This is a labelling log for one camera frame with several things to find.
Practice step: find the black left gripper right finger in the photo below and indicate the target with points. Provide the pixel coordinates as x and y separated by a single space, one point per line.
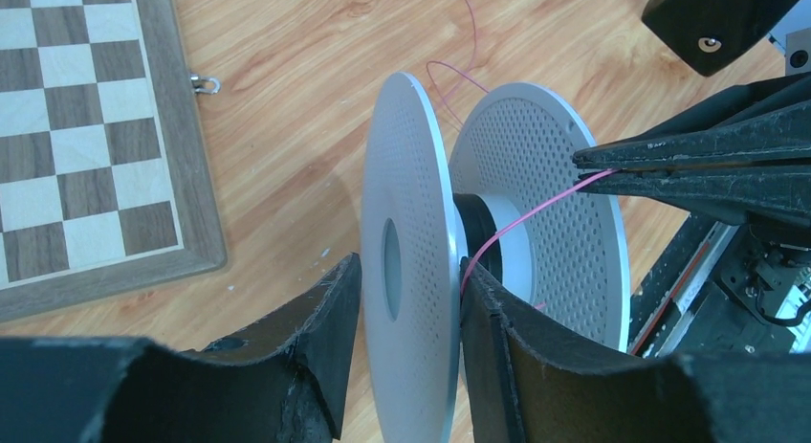
532 379

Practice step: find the white perforated filament spool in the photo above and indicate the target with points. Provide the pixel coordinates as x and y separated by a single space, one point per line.
502 195

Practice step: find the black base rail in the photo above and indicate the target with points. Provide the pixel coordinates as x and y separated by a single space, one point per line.
717 287

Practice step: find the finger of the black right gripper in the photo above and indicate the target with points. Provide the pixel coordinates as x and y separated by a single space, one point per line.
735 195
761 122

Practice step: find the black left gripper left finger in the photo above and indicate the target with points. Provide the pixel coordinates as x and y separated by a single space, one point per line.
283 378

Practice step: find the wooden chessboard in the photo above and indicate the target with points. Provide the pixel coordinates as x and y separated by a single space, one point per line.
104 174

